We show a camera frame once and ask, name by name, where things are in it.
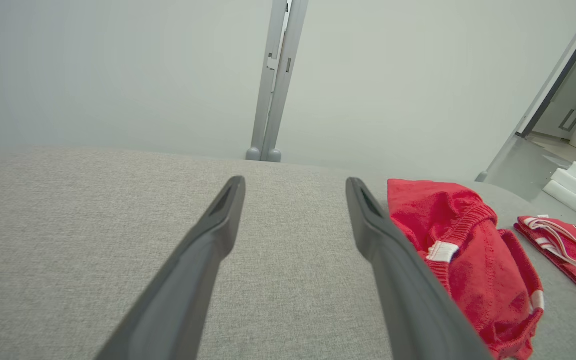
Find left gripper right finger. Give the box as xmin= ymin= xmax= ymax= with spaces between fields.
xmin=345 ymin=176 xmax=494 ymax=360

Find red white-sleeved t-shirt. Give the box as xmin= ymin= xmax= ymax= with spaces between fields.
xmin=513 ymin=214 xmax=576 ymax=317

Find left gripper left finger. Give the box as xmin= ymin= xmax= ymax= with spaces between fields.
xmin=95 ymin=175 xmax=247 ymax=360

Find grey partition end leg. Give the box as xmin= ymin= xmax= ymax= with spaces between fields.
xmin=474 ymin=132 xmax=522 ymax=184

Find grey partition post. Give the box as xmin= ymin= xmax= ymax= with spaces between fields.
xmin=245 ymin=0 xmax=310 ymax=164

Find red shorts with white stripe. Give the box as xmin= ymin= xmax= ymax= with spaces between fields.
xmin=386 ymin=178 xmax=546 ymax=360

